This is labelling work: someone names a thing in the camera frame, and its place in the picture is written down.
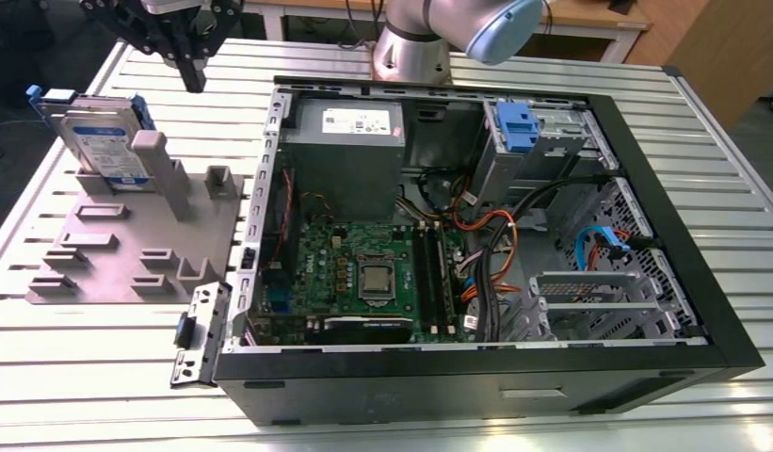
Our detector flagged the blue data wire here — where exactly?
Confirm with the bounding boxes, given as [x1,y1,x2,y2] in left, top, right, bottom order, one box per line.
[573,224,633,272]

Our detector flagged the grey power supply unit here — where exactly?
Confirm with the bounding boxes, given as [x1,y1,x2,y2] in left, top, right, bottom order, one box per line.
[278,97,408,222]

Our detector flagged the black cable bundle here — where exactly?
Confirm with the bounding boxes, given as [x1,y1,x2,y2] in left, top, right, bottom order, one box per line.
[473,173,613,343]

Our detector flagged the CPU socket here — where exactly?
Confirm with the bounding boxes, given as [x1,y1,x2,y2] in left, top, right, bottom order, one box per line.
[354,252,405,310]

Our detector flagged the metal disk bay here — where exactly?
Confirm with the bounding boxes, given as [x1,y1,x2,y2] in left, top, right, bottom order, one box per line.
[526,270,708,343]

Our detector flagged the metal optical drive cage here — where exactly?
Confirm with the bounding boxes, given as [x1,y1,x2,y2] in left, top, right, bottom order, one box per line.
[470,98,620,208]

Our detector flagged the RAM stick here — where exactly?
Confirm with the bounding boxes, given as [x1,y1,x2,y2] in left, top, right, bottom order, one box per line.
[430,219,461,336]

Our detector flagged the black open PC case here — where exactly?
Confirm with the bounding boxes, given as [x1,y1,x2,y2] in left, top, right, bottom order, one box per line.
[213,74,768,428]

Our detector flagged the grey parts rack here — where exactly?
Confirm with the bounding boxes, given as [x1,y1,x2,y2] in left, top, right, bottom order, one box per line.
[22,130,249,306]

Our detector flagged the orange wire bundle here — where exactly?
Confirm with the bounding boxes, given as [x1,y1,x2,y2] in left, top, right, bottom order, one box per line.
[452,209,520,302]

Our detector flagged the black orange power wire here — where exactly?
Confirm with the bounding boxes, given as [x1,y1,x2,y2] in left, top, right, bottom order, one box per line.
[609,228,664,259]

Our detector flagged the blue plastic drive latch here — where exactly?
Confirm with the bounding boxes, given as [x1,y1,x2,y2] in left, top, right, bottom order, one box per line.
[496,100,544,154]

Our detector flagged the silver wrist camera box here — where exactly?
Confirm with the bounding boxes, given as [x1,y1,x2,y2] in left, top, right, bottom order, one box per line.
[139,0,205,15]

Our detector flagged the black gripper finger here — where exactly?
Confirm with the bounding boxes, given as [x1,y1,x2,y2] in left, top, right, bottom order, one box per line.
[191,0,247,92]
[78,0,194,92]

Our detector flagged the silver CPU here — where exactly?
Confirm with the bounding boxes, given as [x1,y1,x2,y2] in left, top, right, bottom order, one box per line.
[360,266,394,296]

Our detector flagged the metal expansion slot bracket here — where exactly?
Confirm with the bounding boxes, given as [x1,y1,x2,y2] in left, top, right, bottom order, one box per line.
[169,281,231,390]

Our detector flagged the green motherboard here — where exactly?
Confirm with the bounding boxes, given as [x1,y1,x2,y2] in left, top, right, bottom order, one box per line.
[253,220,482,345]

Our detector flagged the white frame wooden desk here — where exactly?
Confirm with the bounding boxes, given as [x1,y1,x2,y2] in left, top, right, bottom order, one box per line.
[234,0,652,65]

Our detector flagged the hard disk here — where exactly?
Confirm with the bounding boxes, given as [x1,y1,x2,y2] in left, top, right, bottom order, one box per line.
[25,84,159,194]

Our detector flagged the black graphics card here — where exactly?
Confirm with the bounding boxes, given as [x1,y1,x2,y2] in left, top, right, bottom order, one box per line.
[304,314,417,345]

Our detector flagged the brown wooden cabinet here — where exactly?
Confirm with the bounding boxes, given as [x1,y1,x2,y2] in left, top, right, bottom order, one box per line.
[628,0,773,126]

